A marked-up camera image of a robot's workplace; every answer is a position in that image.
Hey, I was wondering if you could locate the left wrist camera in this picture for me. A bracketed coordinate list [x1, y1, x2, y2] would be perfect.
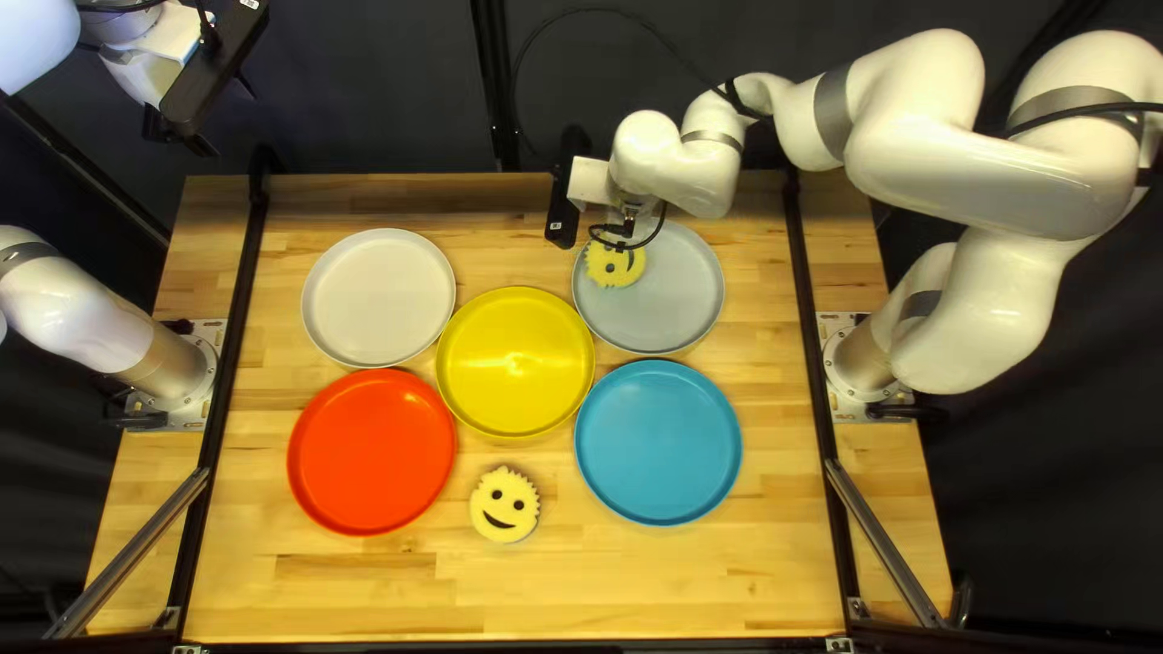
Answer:
[159, 0, 271, 137]

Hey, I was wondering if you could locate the black cable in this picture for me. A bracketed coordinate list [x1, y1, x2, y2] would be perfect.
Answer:
[509, 7, 774, 256]

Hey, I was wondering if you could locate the yellow round plate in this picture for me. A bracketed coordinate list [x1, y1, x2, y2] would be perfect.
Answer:
[434, 286, 598, 441]

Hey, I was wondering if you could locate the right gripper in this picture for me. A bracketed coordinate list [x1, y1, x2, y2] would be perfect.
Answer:
[567, 154, 671, 240]

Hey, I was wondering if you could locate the teal round plate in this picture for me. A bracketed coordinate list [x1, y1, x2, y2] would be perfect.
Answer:
[573, 358, 744, 528]

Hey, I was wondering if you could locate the black frame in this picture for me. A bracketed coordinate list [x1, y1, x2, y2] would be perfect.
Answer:
[0, 0, 1159, 654]

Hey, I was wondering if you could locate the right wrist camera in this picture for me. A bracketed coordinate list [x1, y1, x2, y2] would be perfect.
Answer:
[543, 124, 592, 252]

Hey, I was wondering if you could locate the orange round plate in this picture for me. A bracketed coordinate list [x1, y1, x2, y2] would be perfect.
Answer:
[286, 367, 459, 538]

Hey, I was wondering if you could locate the yellow smiling face sponge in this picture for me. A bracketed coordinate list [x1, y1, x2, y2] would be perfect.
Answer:
[469, 465, 543, 545]
[584, 238, 648, 291]

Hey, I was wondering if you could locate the pale grey round plate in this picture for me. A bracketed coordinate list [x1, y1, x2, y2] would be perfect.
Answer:
[300, 227, 458, 371]

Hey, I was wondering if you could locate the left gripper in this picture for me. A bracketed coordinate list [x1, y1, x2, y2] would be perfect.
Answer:
[111, 7, 216, 109]

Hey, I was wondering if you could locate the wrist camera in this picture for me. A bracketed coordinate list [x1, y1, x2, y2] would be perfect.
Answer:
[543, 124, 592, 252]
[159, 0, 271, 137]

